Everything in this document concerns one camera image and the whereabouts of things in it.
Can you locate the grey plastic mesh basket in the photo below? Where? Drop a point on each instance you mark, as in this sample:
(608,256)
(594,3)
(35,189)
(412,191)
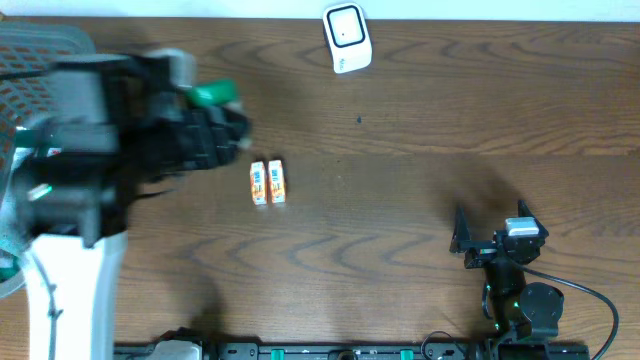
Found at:
(27,50)

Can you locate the orange tissue pack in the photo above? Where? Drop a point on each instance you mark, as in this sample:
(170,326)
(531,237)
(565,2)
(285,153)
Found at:
(258,185)
(277,182)

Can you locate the white barcode scanner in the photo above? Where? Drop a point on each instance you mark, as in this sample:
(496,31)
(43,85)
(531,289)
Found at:
(347,37)

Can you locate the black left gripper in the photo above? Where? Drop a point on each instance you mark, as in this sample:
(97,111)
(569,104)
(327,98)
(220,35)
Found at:
(228,131)

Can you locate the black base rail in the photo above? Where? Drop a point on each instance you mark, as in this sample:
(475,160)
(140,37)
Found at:
(182,349)

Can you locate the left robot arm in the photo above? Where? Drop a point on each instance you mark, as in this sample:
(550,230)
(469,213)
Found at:
(122,122)

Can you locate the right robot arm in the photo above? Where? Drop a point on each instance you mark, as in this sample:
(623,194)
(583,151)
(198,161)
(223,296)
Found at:
(525,315)

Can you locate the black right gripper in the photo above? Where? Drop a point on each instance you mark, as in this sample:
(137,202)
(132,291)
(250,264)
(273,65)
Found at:
(481,252)

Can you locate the green packet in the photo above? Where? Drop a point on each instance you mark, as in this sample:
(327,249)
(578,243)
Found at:
(219,92)

